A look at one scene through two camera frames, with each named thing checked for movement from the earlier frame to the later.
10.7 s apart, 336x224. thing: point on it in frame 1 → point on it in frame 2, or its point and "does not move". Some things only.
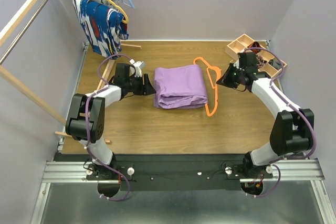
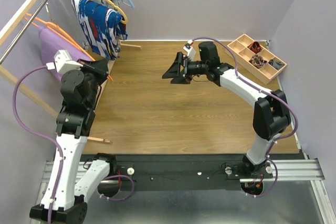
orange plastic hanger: x=213 y=73 → x=55 y=28
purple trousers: x=179 y=87 → x=52 y=42
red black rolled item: x=255 y=44 does not move
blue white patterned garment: x=103 y=26 does not move
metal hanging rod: x=33 y=17 does not move
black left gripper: x=146 y=89 → x=99 y=67
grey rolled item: x=275 y=63 does not move
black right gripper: x=224 y=80 → x=174 y=72
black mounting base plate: x=174 y=172 does not move
